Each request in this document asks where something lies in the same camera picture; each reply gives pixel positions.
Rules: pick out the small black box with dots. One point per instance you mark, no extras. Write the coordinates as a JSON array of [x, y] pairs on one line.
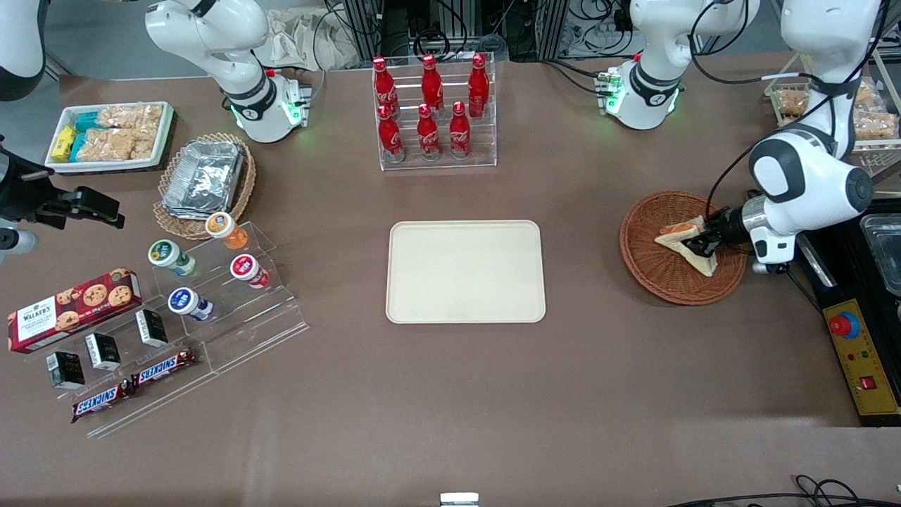
[[65, 370], [103, 351], [151, 328]]

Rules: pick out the blue lid yogurt cup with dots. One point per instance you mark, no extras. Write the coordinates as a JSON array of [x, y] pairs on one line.
[[186, 303]]

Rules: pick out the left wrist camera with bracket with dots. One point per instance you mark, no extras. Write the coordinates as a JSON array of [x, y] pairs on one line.
[[767, 267]]

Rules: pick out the black countertop appliance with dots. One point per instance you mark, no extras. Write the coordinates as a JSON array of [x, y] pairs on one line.
[[855, 278]]

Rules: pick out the clear glass container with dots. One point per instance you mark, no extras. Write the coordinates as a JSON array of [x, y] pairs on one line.
[[885, 246]]

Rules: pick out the red lid yogurt cup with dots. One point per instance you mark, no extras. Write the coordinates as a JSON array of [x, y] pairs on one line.
[[246, 269]]

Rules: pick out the crumpled beige paper bag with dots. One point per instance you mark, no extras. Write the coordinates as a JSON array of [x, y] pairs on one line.
[[295, 39]]

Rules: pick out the Snickers chocolate bar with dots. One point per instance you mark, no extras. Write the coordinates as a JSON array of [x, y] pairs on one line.
[[98, 401], [162, 367]]

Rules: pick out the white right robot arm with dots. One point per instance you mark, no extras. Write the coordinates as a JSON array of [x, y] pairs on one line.
[[211, 35]]

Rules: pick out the white rectangular snack tray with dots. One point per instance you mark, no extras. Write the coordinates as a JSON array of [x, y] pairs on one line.
[[167, 134]]

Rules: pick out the yellow emergency stop control box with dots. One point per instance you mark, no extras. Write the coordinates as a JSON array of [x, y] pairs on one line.
[[862, 366]]

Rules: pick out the green lid yogurt cup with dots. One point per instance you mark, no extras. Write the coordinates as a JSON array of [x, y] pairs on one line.
[[167, 255]]

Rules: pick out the red Walkers cookie box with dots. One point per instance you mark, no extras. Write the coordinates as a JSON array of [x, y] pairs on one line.
[[70, 310]]

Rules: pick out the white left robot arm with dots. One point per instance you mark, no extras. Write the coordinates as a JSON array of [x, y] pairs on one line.
[[809, 176]]

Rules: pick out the orange lid yogurt cup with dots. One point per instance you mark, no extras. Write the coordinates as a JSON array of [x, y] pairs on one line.
[[224, 227]]

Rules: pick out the aluminium frame equipment rack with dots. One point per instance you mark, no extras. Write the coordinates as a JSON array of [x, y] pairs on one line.
[[535, 28]]

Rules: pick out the brown wicker basket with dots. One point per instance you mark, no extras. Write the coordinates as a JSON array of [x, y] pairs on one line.
[[651, 274]]

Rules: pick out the clear bag of rice crackers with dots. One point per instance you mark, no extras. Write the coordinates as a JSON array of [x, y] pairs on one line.
[[116, 144], [130, 117]]

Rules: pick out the beige plastic tray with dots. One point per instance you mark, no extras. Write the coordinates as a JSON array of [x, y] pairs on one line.
[[464, 271]]

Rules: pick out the clear bag of fried snacks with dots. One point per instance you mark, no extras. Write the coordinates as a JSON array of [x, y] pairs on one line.
[[867, 95], [792, 102], [876, 125]]

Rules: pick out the yellow snack packet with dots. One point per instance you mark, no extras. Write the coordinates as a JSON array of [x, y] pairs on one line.
[[63, 143]]

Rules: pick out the light woven wicker basket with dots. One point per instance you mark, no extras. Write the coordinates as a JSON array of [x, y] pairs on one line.
[[246, 183]]

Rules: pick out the stack of aluminium foil trays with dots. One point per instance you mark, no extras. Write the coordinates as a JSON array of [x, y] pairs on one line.
[[204, 176]]

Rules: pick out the clear acrylic bottle rack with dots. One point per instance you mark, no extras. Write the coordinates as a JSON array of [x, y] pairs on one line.
[[486, 141]]

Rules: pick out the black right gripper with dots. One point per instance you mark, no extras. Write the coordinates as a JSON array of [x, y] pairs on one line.
[[22, 191]]

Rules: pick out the teal snack packet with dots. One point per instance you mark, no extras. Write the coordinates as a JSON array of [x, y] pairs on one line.
[[78, 146], [87, 122]]

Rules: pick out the clear acrylic step riser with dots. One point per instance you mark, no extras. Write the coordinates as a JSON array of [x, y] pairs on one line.
[[151, 405], [260, 324]]

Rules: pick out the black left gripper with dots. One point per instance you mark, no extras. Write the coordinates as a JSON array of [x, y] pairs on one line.
[[727, 227]]

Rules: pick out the red cola bottle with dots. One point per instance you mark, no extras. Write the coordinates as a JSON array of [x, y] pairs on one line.
[[390, 137], [383, 84], [428, 137], [479, 84], [460, 134], [431, 83]]

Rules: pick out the triangular sandwich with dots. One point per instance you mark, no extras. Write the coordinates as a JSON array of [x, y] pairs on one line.
[[679, 236]]

